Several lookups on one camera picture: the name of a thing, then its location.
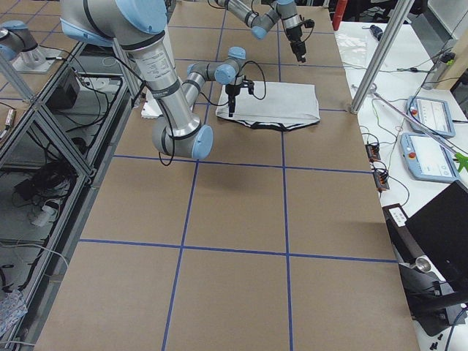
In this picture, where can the black laptop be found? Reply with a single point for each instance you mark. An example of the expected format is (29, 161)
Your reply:
(440, 230)

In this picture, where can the blue teach pendant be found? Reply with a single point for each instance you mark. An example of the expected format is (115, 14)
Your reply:
(427, 160)
(433, 114)

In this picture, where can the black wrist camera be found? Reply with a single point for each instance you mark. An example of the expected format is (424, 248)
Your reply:
(308, 23)
(249, 85)

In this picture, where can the far blue teach pendant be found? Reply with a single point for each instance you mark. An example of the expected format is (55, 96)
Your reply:
(433, 114)

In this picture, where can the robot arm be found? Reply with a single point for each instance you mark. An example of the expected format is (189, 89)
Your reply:
(139, 28)
(284, 12)

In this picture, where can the grey cartoon print t-shirt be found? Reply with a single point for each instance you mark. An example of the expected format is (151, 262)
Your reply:
(286, 107)

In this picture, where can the metal reacher grabber tool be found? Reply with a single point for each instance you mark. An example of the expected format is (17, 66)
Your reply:
(460, 159)

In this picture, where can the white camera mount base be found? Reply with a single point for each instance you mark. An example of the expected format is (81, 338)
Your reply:
(150, 110)

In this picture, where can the aluminium frame post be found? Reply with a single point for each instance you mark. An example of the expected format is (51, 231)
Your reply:
(401, 11)

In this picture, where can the red object at edge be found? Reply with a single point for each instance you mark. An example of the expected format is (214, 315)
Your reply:
(338, 14)

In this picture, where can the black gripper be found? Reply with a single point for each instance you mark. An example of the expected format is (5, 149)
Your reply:
(294, 36)
(231, 91)

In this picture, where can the near blue teach pendant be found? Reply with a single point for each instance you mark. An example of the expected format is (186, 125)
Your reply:
(427, 160)

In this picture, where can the clear plastic bag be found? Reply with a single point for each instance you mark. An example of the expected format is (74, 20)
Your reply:
(356, 50)

